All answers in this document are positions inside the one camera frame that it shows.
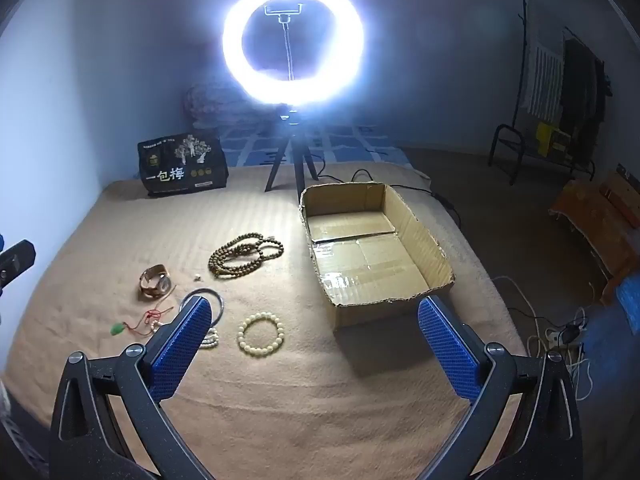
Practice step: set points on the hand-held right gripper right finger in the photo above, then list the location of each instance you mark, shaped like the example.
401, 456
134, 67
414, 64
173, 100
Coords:
447, 350

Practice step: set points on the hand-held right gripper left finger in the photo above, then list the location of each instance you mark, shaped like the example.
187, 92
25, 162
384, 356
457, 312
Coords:
182, 345

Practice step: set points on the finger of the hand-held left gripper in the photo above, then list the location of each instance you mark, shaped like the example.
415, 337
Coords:
17, 256

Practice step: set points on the cardboard box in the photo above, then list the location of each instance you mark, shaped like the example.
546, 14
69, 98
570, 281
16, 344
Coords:
370, 265

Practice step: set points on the white power strip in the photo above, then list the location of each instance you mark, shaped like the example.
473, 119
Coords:
555, 335

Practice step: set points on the black printed snack bag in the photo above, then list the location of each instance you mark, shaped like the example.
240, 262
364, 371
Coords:
180, 170

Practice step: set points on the blue mat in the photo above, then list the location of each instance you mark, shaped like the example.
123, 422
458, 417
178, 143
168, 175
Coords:
631, 305

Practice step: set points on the orange cloth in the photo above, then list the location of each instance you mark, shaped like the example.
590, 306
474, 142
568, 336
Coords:
595, 220

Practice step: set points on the black clothes rack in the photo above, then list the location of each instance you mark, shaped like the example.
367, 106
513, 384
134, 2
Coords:
505, 135

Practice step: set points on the blue checked blanket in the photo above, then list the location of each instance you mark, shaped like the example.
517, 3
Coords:
350, 145

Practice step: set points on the yellow box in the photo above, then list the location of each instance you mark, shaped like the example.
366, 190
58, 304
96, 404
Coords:
545, 137

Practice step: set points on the wooden board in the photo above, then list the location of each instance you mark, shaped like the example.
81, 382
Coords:
622, 187

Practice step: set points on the patterned pillow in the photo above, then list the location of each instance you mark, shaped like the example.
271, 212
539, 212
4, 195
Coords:
205, 105

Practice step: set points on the white striped hanging cloth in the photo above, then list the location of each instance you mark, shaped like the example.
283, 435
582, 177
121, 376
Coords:
542, 80

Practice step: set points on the dark hanging clothes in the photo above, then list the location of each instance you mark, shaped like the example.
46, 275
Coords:
582, 85

